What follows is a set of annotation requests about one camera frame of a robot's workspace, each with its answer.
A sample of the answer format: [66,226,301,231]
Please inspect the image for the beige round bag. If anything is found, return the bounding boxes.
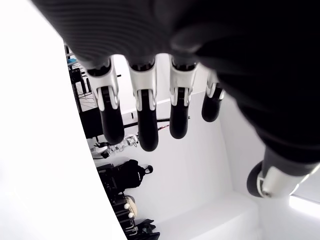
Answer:
[123,194,139,220]

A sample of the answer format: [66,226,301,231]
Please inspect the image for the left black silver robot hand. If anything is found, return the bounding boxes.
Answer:
[29,0,320,199]

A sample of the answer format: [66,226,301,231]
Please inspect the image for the black backpack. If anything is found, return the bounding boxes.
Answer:
[109,159,154,192]

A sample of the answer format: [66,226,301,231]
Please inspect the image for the white standing humanoid robot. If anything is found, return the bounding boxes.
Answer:
[92,133,139,160]

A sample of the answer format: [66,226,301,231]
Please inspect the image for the stacked black cases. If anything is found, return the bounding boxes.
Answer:
[96,163,126,201]

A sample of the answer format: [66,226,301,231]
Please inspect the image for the black monitor screen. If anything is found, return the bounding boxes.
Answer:
[81,107,104,139]

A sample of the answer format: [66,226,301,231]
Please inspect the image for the dark folded bags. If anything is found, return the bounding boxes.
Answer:
[123,218,161,240]

